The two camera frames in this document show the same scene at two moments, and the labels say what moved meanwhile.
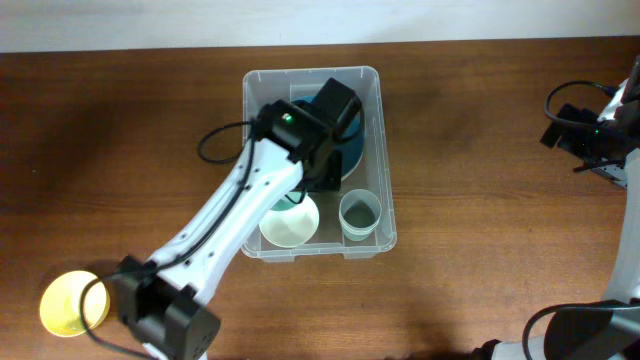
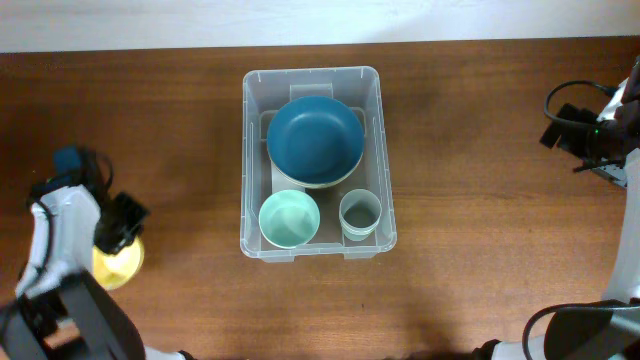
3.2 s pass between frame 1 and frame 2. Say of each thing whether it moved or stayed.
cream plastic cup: stayed
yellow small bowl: moved
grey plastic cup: stayed
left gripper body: moved
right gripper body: stayed
